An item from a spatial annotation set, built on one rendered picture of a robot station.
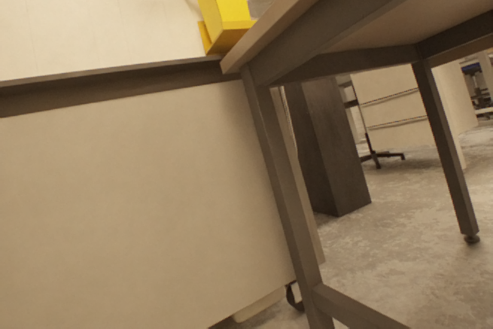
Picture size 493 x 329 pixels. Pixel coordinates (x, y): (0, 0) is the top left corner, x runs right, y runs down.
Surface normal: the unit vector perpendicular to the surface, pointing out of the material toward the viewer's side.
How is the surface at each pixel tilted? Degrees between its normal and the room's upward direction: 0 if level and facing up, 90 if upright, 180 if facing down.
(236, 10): 93
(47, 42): 90
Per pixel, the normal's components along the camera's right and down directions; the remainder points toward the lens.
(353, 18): -0.88, 0.21
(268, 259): 0.40, -0.18
